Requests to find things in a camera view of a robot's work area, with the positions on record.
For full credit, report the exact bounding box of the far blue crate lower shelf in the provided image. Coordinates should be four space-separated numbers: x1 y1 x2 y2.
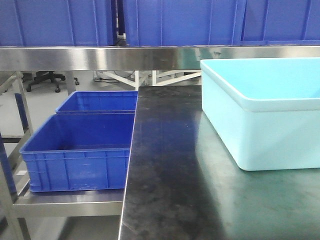
55 90 138 114

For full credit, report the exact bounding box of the blue crate shelf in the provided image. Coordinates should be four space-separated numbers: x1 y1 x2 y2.
55 90 138 114
20 113 135 192

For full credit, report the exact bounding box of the near blue crate lower shelf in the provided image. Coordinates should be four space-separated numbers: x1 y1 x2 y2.
20 113 135 192

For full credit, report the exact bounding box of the stainless steel lower shelf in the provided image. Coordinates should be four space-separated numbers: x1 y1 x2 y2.
0 71 124 240

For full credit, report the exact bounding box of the upper middle blue crate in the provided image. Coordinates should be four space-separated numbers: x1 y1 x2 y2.
123 0 247 47

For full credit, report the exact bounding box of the blue crate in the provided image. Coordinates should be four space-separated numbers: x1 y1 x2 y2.
0 0 117 47
123 0 247 47
241 0 320 46

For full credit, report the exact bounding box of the light blue plastic tub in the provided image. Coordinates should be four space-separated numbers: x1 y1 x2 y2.
200 57 320 171

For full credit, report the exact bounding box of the black office chair base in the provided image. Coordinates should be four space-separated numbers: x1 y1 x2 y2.
22 71 66 93

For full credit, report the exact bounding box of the upper right blue crate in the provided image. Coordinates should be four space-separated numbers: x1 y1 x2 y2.
241 0 320 46

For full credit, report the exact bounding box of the upper left blue crate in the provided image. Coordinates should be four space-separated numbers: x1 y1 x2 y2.
0 0 117 47

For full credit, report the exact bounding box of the white table frame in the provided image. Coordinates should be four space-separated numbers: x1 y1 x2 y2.
93 70 202 90

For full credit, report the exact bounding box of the stainless steel shelf rail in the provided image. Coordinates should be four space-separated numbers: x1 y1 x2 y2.
0 45 320 72

